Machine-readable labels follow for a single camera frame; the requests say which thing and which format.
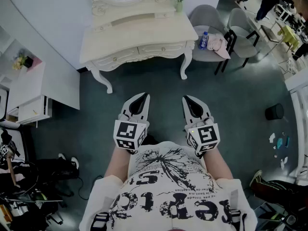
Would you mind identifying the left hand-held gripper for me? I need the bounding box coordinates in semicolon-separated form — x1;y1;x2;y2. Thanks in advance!
113;92;151;151

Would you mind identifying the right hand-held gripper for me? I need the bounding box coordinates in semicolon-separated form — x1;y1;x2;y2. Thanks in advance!
182;95;221;157

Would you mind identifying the cream dressing table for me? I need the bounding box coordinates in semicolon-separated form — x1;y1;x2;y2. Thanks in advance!
78;0;199;95

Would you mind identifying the person's left forearm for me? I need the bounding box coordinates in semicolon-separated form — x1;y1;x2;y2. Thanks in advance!
103;146;134;178

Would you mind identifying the person's right forearm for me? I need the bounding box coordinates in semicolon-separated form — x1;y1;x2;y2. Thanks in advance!
203;147;234;180

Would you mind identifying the white ornate table drawer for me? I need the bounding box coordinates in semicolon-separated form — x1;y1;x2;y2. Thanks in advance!
137;41;188;58
95;47;140;70

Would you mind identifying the pink cloth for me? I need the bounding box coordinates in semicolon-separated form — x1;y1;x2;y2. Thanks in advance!
206;34;231;59

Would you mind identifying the blue-label water bottle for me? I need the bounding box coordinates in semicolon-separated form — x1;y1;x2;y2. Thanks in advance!
198;31;209;50

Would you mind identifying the black round trash bin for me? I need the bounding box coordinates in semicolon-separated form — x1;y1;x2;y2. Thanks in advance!
265;103;285;121

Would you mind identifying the white printed t-shirt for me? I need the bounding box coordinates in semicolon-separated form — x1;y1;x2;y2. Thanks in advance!
79;141;258;231

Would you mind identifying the grey upholstered chair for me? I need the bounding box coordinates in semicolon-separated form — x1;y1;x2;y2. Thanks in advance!
189;5;231;76
227;8;262;67

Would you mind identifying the white metal rack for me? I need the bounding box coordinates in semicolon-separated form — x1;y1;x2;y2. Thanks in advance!
284;67;308;185

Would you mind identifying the white side cabinet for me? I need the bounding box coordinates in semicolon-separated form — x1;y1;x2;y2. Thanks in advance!
6;61;52;128

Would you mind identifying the yellow-green stool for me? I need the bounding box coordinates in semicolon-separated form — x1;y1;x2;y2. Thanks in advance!
278;25;300;52

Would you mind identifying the yellow flower bunch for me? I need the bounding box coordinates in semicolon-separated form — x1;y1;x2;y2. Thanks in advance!
12;54;28;71

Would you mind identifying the pile of black equipment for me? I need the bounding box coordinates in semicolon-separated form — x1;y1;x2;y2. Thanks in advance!
0;126;64;231

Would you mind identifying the black-white backpack strap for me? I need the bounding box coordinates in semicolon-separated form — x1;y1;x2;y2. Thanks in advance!
230;209;248;226
90;212;109;231

